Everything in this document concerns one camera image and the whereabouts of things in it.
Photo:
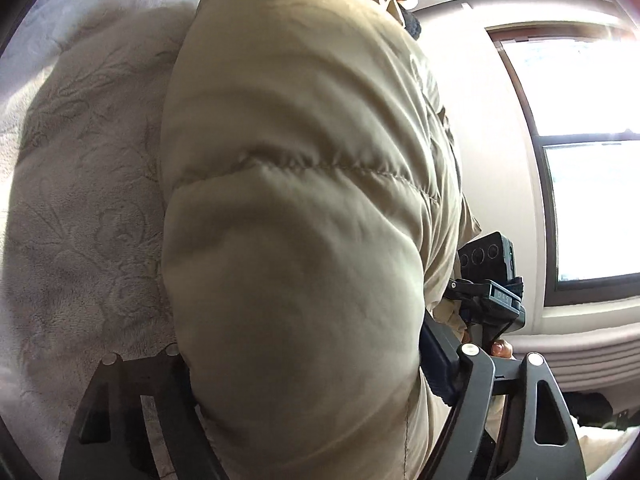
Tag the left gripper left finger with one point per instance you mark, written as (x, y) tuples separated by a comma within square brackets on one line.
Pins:
[(109, 439)]

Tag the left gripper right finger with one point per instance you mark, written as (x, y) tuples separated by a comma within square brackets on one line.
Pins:
[(507, 419)]

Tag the lavender embossed bed blanket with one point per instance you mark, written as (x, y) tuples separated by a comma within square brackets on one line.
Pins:
[(82, 89)]

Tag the dark framed window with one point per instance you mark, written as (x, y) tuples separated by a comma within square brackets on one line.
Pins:
[(578, 88)]

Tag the person's right hand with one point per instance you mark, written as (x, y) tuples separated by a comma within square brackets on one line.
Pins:
[(502, 349)]

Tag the beige quilted down jacket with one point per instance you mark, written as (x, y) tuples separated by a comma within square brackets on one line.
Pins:
[(314, 211)]

